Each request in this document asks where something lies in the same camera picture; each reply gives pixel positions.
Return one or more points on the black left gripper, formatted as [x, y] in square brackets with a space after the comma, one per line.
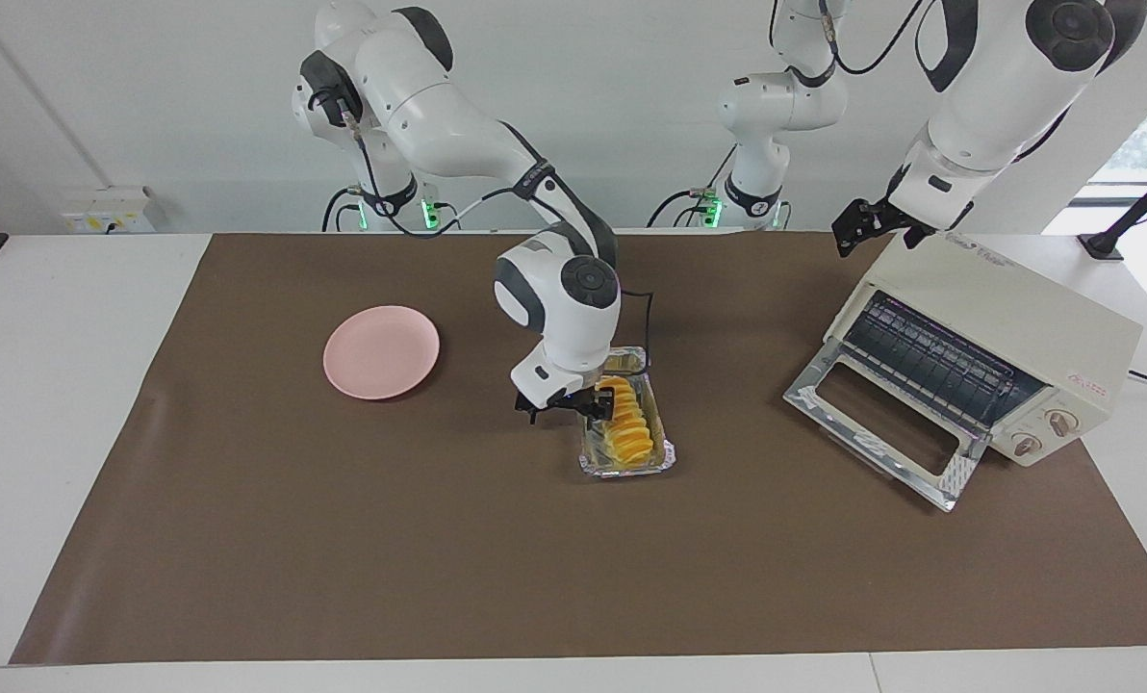
[889, 214]

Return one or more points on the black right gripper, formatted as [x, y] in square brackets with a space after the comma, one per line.
[559, 397]

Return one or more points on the yellow braided bread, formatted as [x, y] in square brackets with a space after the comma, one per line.
[631, 433]

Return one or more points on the aluminium foil tray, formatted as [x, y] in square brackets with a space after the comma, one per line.
[665, 452]

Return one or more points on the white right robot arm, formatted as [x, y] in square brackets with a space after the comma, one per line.
[439, 87]

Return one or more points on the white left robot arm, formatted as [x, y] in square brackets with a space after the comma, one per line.
[997, 96]

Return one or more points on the cream toaster oven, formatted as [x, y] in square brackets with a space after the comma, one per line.
[1035, 313]

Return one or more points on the glass oven door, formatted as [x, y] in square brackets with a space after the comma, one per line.
[804, 397]

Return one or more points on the small oven knob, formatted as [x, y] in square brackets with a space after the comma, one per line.
[1028, 445]

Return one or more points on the large oven knob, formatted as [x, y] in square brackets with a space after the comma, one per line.
[1061, 423]

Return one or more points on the brown table mat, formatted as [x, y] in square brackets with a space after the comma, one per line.
[573, 577]

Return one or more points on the pink round plate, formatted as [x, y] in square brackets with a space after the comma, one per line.
[381, 351]

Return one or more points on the black camera stand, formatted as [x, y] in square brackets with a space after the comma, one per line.
[1127, 221]

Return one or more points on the white wall socket box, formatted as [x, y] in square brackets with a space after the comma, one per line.
[107, 210]

